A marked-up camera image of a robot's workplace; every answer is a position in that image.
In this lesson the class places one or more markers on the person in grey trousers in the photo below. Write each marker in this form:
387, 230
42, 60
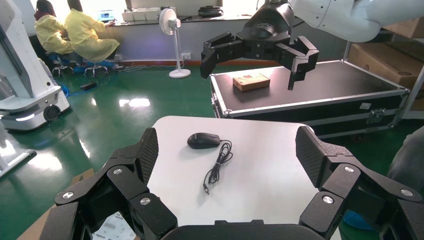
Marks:
407, 162

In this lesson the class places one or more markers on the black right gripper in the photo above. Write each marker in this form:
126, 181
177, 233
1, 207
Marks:
268, 30

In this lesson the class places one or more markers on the small brown cardboard box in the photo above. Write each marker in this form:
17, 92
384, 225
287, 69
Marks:
251, 82

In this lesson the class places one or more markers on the open brown cardboard box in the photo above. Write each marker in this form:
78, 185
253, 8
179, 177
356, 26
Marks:
33, 228

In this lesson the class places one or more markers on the black power adapter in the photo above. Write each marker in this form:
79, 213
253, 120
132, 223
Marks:
88, 86

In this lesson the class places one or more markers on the black bag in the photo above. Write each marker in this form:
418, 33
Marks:
210, 11

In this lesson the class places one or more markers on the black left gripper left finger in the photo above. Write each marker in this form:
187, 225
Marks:
126, 185

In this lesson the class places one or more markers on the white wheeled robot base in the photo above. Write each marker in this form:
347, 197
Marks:
23, 76

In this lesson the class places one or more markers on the person in yellow gown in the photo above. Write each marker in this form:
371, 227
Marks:
86, 36

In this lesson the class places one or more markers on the printed white paper sheet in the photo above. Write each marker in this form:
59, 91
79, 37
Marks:
112, 228

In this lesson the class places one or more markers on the brown carton on shelf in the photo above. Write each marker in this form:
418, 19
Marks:
409, 28

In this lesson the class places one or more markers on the white box on counter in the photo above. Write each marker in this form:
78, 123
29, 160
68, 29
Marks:
127, 16
139, 14
153, 14

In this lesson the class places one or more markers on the chrome-legged stool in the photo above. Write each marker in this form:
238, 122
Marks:
62, 69
95, 69

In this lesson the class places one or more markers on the white standing fan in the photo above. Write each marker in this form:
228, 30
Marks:
167, 20

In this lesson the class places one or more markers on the open laptop with blue screen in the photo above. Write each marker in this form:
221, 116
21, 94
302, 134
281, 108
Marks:
105, 15

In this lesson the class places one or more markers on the black aluminium-edged flight case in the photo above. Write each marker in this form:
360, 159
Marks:
331, 82

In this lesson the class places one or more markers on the blue shoe cover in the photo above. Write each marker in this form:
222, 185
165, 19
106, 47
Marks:
356, 221

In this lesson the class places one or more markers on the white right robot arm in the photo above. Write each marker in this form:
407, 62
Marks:
348, 16

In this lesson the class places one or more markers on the large brown shipping carton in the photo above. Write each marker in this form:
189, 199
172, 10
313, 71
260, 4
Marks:
387, 61

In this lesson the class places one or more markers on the person in yellow, red scarf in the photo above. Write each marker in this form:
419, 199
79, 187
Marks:
49, 33

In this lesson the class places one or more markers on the grey metal base leg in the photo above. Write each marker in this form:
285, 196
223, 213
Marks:
16, 159

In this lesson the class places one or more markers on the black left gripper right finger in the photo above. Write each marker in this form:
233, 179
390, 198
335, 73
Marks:
344, 188

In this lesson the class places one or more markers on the white wall power outlet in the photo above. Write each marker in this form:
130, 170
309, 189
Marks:
186, 56

